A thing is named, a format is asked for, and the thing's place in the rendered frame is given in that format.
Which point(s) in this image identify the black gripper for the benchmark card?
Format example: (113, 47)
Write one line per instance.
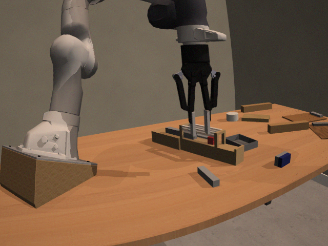
(198, 72)

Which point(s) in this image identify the grey cylinder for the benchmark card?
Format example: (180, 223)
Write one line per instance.
(232, 116)

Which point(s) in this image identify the grey square stick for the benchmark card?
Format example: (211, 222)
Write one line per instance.
(208, 176)
(171, 130)

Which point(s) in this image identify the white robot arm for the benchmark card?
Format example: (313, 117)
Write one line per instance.
(73, 59)

